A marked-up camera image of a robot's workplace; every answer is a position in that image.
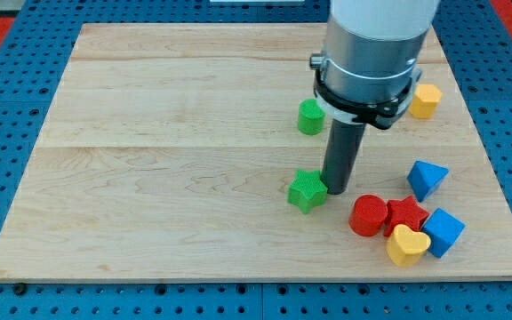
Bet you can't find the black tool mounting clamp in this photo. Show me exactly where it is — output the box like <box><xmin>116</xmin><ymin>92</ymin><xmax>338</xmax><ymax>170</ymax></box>
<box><xmin>314</xmin><ymin>68</ymin><xmax>422</xmax><ymax>130</ymax></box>

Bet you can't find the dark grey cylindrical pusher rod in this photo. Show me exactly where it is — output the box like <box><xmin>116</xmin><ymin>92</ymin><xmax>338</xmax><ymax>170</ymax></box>
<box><xmin>321</xmin><ymin>120</ymin><xmax>365</xmax><ymax>195</ymax></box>

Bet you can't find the green star block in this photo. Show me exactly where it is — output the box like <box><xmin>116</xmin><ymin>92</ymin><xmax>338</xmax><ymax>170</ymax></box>
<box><xmin>287</xmin><ymin>169</ymin><xmax>328</xmax><ymax>214</ymax></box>

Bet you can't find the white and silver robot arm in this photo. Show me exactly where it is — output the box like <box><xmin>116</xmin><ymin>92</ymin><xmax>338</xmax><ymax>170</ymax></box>
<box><xmin>309</xmin><ymin>0</ymin><xmax>440</xmax><ymax>195</ymax></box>

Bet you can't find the red star block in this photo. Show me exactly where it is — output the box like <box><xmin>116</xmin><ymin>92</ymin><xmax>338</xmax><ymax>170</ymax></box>
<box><xmin>383</xmin><ymin>196</ymin><xmax>429</xmax><ymax>237</ymax></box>

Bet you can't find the yellow hexagon block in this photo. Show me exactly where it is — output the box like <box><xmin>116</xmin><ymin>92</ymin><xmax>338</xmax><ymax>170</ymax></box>
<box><xmin>408</xmin><ymin>84</ymin><xmax>443</xmax><ymax>119</ymax></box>

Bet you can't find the green cylinder block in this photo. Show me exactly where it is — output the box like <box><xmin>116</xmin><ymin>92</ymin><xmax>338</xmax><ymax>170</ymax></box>
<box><xmin>297</xmin><ymin>99</ymin><xmax>325</xmax><ymax>135</ymax></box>

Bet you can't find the blue triangle block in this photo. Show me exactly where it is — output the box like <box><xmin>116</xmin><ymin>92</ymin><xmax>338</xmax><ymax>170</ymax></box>
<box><xmin>406</xmin><ymin>160</ymin><xmax>449</xmax><ymax>202</ymax></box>

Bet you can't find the red cylinder block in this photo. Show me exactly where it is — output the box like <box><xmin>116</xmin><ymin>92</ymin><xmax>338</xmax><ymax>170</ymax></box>
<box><xmin>348</xmin><ymin>194</ymin><xmax>388</xmax><ymax>236</ymax></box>

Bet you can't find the yellow heart block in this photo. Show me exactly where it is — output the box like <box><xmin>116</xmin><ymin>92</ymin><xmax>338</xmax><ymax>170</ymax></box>
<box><xmin>386</xmin><ymin>224</ymin><xmax>431</xmax><ymax>268</ymax></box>

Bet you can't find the blue cube block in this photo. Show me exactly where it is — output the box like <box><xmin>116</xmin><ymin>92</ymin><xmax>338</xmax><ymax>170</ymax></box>
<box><xmin>422</xmin><ymin>208</ymin><xmax>465</xmax><ymax>259</ymax></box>

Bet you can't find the wooden board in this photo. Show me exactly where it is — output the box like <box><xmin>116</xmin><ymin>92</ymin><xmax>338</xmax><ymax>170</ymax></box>
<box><xmin>0</xmin><ymin>24</ymin><xmax>512</xmax><ymax>284</ymax></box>

